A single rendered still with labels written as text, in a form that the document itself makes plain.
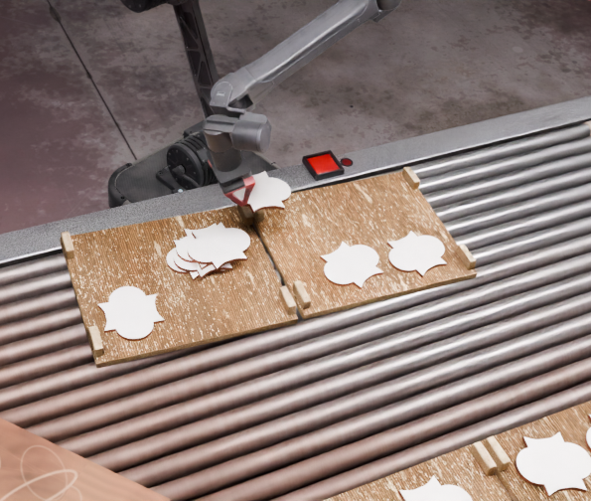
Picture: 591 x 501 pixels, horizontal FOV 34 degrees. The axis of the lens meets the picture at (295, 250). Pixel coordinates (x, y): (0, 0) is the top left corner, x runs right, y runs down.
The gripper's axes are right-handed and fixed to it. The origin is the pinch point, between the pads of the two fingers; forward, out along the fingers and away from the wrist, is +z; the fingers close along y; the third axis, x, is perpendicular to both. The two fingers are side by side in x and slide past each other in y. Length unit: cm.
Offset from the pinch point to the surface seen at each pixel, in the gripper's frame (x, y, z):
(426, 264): -31.8, -20.7, 21.7
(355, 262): -17.6, -15.8, 17.5
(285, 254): -4.7, -8.7, 14.5
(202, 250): 11.5, -5.9, 6.2
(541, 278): -55, -29, 32
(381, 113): -84, 140, 134
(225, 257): 7.6, -9.2, 7.4
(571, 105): -96, 24, 43
